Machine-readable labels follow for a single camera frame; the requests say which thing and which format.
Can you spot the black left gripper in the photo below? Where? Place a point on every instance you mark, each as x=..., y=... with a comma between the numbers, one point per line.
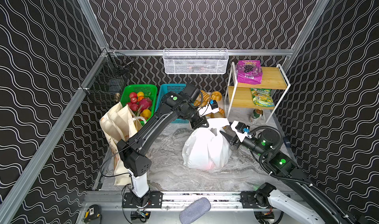
x=200, y=123

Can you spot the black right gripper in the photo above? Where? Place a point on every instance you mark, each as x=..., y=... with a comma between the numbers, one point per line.
x=232, y=139

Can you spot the white plastic bag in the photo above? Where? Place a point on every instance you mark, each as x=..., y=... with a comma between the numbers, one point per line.
x=207, y=148

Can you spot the cream canvas tote bag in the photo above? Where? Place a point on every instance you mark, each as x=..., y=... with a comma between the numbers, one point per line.
x=120, y=123

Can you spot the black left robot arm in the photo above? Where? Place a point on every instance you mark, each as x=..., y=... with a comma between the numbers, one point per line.
x=133, y=152

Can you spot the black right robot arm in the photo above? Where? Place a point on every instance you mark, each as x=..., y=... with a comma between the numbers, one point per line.
x=264, y=143

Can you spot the pumpkin shaped bread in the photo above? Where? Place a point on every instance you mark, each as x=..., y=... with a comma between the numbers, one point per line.
x=216, y=96

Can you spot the green white can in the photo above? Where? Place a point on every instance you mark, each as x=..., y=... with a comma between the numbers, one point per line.
x=256, y=115

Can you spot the teal plastic basket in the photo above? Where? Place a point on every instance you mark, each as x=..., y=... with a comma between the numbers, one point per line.
x=168, y=89

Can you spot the green yellow snack bag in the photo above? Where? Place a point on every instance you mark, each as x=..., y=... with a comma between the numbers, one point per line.
x=262, y=97

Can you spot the pink dragon fruit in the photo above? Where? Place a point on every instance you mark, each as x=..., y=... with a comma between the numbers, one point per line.
x=144, y=104

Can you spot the white wooden two-tier shelf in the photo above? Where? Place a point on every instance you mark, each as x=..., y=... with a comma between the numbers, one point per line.
x=239, y=94

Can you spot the green plastic basket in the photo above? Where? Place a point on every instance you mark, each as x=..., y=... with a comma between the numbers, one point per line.
x=133, y=94

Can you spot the left purple snack bag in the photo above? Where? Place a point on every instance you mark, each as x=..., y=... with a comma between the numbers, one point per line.
x=249, y=72

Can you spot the grey cloth pad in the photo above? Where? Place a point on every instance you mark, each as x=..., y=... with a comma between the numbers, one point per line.
x=195, y=210

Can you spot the yellow black tape measure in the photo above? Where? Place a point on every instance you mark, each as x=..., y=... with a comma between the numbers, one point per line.
x=93, y=213

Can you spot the white wire wall basket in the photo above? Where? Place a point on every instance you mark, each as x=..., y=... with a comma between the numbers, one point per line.
x=211, y=61

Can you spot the black wire wall basket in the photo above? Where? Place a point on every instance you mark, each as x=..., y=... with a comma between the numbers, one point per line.
x=106, y=87

